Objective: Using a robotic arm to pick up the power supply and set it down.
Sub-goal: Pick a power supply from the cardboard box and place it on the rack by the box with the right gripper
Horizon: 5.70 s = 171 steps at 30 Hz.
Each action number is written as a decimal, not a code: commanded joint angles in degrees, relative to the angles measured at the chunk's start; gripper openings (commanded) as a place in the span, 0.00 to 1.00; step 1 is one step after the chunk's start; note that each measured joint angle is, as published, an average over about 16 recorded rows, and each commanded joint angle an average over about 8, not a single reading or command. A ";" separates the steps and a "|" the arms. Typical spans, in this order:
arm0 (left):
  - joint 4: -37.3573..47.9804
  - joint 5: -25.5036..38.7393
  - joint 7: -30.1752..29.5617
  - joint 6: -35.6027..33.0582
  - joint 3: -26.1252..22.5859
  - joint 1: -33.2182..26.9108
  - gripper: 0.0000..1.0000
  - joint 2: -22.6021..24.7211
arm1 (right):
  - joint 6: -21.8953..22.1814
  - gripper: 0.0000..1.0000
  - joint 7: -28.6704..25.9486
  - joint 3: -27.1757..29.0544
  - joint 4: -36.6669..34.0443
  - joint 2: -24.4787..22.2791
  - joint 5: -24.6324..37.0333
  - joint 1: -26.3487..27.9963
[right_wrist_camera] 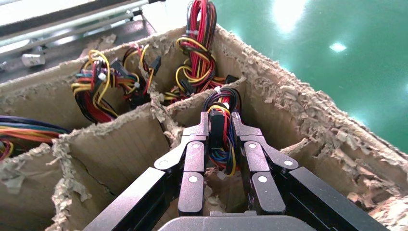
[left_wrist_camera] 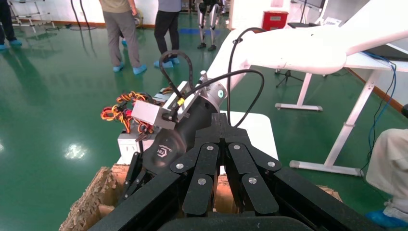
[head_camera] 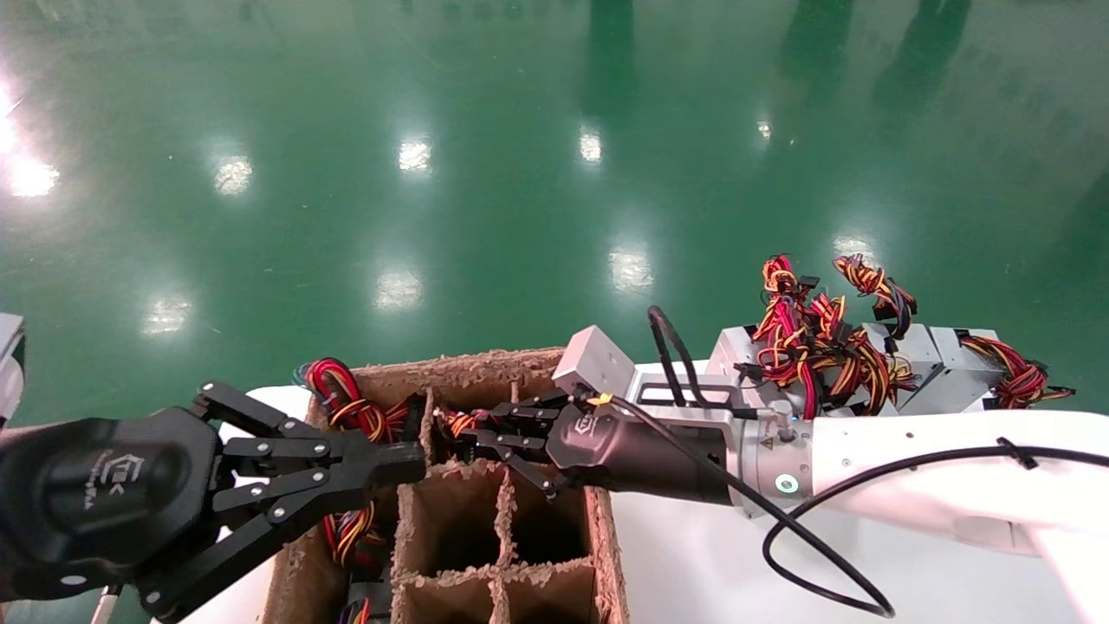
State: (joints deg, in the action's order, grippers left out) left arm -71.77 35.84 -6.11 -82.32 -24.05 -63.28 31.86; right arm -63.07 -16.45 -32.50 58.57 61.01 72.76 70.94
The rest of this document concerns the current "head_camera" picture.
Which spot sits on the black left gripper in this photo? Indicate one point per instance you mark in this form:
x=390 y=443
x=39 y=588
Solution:
x=104 y=494

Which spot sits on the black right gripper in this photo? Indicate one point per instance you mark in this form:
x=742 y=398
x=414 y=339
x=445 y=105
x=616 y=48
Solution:
x=641 y=455

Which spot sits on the grey power supply unit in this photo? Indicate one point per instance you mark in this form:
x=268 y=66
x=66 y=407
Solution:
x=593 y=360

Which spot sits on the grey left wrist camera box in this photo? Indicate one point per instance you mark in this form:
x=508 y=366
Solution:
x=9 y=373

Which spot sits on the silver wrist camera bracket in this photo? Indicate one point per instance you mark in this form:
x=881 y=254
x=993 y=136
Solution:
x=745 y=418

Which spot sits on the brown cardboard divider box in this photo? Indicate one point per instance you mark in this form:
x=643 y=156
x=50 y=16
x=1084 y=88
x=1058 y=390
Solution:
x=450 y=511

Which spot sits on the thin white rod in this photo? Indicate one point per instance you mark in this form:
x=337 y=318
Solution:
x=106 y=607

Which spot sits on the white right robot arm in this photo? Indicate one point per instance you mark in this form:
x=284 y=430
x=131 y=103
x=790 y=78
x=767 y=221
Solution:
x=910 y=468

